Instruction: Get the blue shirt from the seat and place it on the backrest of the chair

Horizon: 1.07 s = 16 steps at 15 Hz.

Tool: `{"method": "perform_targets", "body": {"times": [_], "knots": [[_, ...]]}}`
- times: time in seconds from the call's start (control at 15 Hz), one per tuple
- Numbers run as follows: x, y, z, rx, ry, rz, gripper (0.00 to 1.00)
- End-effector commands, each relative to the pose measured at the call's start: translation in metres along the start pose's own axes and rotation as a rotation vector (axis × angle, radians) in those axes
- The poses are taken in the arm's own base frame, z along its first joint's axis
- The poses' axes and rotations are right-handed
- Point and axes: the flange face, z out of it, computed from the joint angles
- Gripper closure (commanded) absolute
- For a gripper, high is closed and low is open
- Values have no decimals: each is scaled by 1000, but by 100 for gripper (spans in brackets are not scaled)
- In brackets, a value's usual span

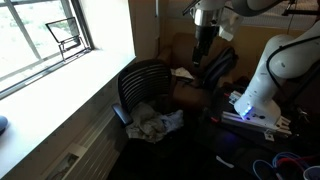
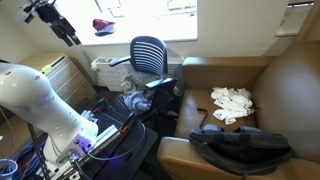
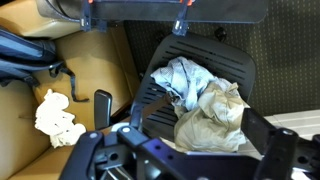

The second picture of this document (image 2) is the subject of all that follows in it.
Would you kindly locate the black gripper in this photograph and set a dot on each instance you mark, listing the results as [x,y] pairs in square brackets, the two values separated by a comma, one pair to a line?
[48,13]

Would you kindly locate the blue striped shirt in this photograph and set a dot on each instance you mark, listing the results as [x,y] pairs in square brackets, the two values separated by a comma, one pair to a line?
[136,101]

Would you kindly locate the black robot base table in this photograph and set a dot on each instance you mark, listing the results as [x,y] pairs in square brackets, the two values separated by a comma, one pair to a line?
[133,156]

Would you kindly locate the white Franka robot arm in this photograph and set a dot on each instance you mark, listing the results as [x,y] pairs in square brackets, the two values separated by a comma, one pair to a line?
[26,93]

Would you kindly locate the black slatted office chair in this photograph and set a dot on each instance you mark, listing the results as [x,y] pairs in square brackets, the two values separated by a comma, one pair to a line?
[146,53]

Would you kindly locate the maroon and blue beanie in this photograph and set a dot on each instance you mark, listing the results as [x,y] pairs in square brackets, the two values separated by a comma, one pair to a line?
[103,26]

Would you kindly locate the yellow sticky note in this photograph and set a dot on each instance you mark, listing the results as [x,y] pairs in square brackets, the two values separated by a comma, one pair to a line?
[46,68]

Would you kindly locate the light wooden drawer cabinet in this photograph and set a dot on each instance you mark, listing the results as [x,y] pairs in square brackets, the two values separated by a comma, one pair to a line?
[66,80]

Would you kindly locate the beige grey crumpled cloth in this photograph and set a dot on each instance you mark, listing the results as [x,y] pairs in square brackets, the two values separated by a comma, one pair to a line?
[128,83]

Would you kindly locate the thin black stand pole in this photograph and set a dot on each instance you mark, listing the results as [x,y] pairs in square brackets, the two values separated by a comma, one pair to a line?
[37,146]

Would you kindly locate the white cup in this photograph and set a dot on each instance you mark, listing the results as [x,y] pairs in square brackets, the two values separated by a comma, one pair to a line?
[7,168]

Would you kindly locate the white crumpled towel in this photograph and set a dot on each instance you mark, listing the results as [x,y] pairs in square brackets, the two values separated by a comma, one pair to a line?
[233,103]

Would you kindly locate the black laptop bag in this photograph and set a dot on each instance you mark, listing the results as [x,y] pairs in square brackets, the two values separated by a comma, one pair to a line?
[240,150]

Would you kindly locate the brown leather armchair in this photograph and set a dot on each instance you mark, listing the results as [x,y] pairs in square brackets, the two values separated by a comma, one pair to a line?
[290,93]

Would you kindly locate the white wall radiator unit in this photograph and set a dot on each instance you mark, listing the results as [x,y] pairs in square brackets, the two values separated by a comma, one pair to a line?
[106,75]

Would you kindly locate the window with dark frame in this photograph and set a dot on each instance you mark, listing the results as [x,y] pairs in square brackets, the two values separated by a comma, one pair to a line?
[150,20]

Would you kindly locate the aluminium rail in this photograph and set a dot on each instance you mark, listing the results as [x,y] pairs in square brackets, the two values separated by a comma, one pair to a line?
[106,135]

